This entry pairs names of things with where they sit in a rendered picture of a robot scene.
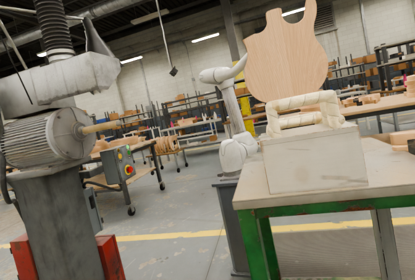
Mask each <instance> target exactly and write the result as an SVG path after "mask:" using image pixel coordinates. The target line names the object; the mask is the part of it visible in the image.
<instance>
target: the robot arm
mask: <svg viewBox="0 0 415 280"><path fill-rule="evenodd" d="M247 57H248V54H247V53H246V54H245V55H244V56H243V57H242V58H241V59H240V61H239V62H238V63H237V64H236V65H235V66H234V67H232V68H228V67H213V68H210V69H206V70H203V71H202V72H201V73H200V74H199V80H200V81H201V82H203V83H206V84H214V85H217V87H218V89H219V90H220V91H221V92H222V96H223V99H224V103H225V106H226V109H227V112H228V116H229V119H230V123H231V125H232V129H233V133H234V136H233V138H232V139H227V140H224V141H223V142H222V143H221V144H220V147H219V157H220V163H221V166H222V170H223V172H220V173H218V174H217V176H218V177H221V178H220V179H219V180H220V181H221V182H222V181H226V180H239V178H240V174H241V170H242V167H243V163H244V161H245V158H246V156H250V155H255V154H256V152H257V150H258V143H257V141H256V140H255V139H254V138H253V137H252V135H251V134H250V133H249V132H248V131H246V129H245V125H244V122H243V119H242V116H241V112H240V108H239V106H238V102H237V99H236V96H235V92H234V89H233V86H234V80H235V77H236V76H237V75H238V74H239V73H240V72H241V71H242V70H243V69H244V68H245V65H246V61H247Z"/></svg>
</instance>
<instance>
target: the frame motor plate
mask: <svg viewBox="0 0 415 280"><path fill-rule="evenodd" d="M91 160H92V159H91V155H88V156H87V157H85V158H82V159H78V160H75V161H72V162H69V163H66V164H63V165H60V166H52V165H51V166H48V168H41V169H34V170H31V171H24V172H20V170H19V171H15V172H12V173H8V174H6V182H10V181H14V180H22V179H29V178H33V177H40V176H48V175H52V174H55V173H58V172H61V171H64V170H66V169H69V168H72V167H74V166H78V165H79V164H83V163H85V162H88V161H91Z"/></svg>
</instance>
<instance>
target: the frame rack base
mask: <svg viewBox="0 0 415 280"><path fill-rule="evenodd" d="M281 135H282V136H281V137H278V138H271V137H264V138H260V141H259V142H260V146H261V152H262V158H263V162H264V168H265V172H266V177H267V183H268V187H269V193H270V195H275V194H282V193H295V192H308V191H315V190H328V189H340V188H348V187H360V186H368V185H369V183H368V178H367V171H366V164H365V160H364V153H363V146H362V141H361V134H360V130H359V126H358V125H356V124H352V123H350V122H347V121H345V123H344V124H342V127H340V128H336V129H330V127H329V125H323V123H322V124H315V125H308V126H304V127H297V128H293V129H286V130H281Z"/></svg>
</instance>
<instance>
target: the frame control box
mask: <svg viewBox="0 0 415 280"><path fill-rule="evenodd" d="M126 145H128V146H129V149H126ZM126 145H119V146H115V147H112V148H109V149H106V150H103V151H100V152H99V154H100V157H101V161H102V164H103V169H104V174H105V177H106V182H107V185H114V184H118V185H119V187H120V189H115V188H112V187H109V186H106V185H103V184H99V183H97V182H93V181H86V182H84V183H83V190H85V189H86V184H93V185H97V186H99V187H102V188H105V189H109V190H112V191H115V192H121V191H122V190H123V186H122V183H123V182H125V181H126V180H128V179H129V178H131V177H133V176H134V175H136V171H135V166H134V163H133V158H132V153H131V154H130V155H128V153H127V151H128V150H130V145H129V144H126ZM117 148H120V153H118V152H117V150H116V149H117ZM130 152H131V150H130ZM119 154H121V155H122V158H121V159H119ZM129 166H132V168H133V172H132V173H129V172H128V171H127V168H128V167H129Z"/></svg>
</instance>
